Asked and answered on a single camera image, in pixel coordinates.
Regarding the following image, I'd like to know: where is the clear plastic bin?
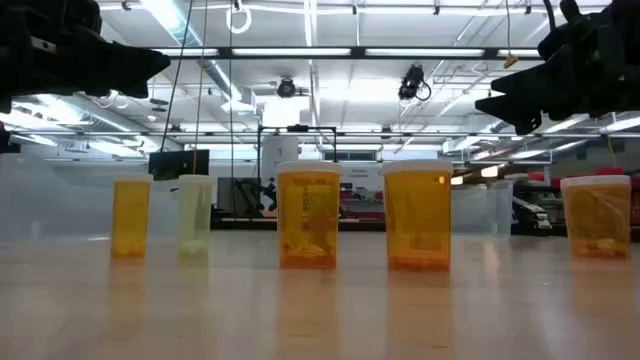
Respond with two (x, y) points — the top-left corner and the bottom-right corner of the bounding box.
(0, 152), (174, 242)
(451, 180), (515, 237)

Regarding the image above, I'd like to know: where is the white cable loop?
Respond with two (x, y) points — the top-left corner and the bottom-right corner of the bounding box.
(225, 0), (253, 35)

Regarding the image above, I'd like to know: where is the black overhead camera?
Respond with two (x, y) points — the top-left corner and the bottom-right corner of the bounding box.
(397, 63), (432, 102)

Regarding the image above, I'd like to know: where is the amber pill bottle white cap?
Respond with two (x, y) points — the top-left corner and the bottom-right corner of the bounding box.
(560, 174), (632, 260)
(275, 160), (343, 270)
(382, 159), (454, 272)

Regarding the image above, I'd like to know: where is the slim amber pill bottle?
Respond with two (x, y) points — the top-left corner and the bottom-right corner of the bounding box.
(110, 173), (154, 260)

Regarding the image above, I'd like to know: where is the black monitor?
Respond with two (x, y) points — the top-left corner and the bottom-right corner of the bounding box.
(148, 149), (211, 182)

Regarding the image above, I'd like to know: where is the slim pale clear pill bottle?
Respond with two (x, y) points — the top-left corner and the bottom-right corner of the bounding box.
(177, 173), (215, 261)

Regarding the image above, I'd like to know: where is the white sign board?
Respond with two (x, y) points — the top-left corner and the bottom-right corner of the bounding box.
(343, 164), (387, 194)

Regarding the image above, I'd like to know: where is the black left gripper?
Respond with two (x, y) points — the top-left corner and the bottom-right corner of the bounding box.
(0, 0), (171, 114)

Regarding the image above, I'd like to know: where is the thin black hanging cable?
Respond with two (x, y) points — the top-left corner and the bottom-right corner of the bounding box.
(159, 0), (195, 153)
(193, 0), (210, 151)
(228, 0), (235, 221)

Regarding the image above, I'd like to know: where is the yellow hanging connector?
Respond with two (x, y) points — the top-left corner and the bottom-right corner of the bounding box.
(503, 0), (520, 70)

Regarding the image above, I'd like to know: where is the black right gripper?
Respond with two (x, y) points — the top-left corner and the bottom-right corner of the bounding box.
(474, 0), (640, 135)

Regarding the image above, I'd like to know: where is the black background stand frame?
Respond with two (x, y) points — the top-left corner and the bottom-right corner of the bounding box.
(256, 124), (338, 221)

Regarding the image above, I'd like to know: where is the round black ceiling fixture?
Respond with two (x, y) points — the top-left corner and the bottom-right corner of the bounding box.
(276, 77), (298, 99)

